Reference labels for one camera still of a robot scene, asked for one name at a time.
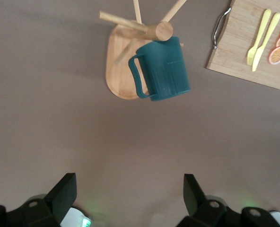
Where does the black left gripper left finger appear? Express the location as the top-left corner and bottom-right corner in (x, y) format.
(0, 173), (77, 227)

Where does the yellow plastic knife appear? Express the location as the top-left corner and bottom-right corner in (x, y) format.
(252, 12), (280, 72)

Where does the brown table mat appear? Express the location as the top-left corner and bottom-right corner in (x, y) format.
(0, 0), (280, 227)

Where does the teal cup with handle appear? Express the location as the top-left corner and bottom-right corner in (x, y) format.
(128, 36), (192, 102)

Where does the yellow plastic fork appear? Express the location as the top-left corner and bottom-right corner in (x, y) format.
(246, 9), (272, 66)

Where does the wooden mug rack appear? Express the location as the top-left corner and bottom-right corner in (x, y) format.
(99, 0), (188, 99)

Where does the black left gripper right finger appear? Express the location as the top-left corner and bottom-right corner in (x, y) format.
(177, 174), (279, 227)

